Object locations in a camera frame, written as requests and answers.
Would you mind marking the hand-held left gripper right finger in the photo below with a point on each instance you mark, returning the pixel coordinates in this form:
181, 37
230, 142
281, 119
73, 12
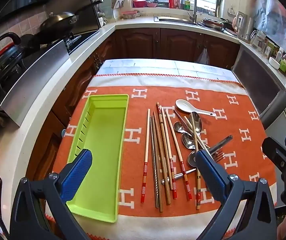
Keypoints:
209, 172

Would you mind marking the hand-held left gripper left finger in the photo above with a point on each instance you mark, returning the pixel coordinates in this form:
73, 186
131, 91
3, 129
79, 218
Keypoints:
79, 170

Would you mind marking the metal fork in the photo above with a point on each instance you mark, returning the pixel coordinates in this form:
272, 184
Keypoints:
218, 156

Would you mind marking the green plastic utensil tray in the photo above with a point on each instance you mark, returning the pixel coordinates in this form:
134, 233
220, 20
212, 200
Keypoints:
103, 155

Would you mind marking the large metal spoon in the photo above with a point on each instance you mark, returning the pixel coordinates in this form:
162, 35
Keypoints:
197, 122

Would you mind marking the white ceramic spoon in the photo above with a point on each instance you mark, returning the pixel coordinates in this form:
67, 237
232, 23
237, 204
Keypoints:
183, 105

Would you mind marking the blue cabinet knob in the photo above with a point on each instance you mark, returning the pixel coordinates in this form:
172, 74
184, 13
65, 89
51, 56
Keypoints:
64, 133

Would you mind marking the stainless steel appliance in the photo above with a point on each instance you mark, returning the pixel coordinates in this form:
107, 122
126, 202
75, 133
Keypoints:
255, 80

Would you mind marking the green plastic bottle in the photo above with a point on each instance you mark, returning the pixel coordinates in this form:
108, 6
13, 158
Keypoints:
284, 66

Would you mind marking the small white bowl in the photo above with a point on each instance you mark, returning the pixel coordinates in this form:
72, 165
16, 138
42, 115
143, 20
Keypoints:
274, 62

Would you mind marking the orange printed blanket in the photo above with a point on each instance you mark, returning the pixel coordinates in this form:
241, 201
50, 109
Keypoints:
155, 95

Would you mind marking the steel splash guard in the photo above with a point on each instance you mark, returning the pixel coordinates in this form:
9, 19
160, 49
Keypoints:
37, 80

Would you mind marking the seasoning jars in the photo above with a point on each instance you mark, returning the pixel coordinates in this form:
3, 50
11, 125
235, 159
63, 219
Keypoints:
269, 50

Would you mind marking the glass pitcher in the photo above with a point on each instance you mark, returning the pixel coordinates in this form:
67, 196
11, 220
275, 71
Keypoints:
259, 41

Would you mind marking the hanging plastic bag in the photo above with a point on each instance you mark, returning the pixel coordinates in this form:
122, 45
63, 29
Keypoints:
203, 57

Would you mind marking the pale blue tablecloth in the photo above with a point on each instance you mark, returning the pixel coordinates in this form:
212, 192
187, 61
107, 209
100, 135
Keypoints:
158, 67

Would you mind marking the steel electric kettle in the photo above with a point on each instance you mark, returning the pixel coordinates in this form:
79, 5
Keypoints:
244, 27

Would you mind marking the black gas stove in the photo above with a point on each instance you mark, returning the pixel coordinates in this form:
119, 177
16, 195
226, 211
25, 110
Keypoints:
83, 38

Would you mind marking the black red cooker pot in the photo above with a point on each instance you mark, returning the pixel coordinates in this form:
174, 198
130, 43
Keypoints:
5, 60

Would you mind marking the brown wooden cabinets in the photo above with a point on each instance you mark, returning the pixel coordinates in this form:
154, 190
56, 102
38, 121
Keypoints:
138, 42

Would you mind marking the stack of dishes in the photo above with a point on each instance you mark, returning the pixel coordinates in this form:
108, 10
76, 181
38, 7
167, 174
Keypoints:
213, 23

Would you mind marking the steel sink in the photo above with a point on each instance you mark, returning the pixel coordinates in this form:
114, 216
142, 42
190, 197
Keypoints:
173, 20

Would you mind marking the green onion stalks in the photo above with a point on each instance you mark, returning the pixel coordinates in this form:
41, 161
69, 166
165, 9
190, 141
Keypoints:
220, 5

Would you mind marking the food container red lid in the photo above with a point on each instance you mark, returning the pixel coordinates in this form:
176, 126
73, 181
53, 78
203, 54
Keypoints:
130, 15

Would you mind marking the steel faucet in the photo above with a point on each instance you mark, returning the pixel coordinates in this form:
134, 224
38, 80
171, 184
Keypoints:
195, 10

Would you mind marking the green dish soap bottle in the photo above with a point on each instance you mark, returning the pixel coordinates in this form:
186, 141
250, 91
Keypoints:
187, 5

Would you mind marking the pink red bottle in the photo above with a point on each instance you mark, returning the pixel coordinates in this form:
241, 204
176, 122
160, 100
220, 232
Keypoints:
177, 2

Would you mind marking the red plastic basin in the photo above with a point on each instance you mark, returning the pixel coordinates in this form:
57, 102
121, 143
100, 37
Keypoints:
139, 3

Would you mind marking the pink bowl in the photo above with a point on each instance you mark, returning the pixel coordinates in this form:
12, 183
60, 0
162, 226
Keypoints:
151, 4

